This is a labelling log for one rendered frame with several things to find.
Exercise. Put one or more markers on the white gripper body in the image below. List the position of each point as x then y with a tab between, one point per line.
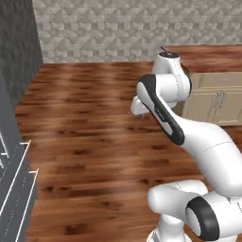
139	106

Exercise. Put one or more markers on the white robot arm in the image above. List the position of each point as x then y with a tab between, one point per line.
208	151

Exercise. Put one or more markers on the beige cupboard run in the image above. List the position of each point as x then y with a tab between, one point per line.
217	97

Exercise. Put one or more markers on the grey drawer cabinet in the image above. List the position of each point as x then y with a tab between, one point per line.
15	195

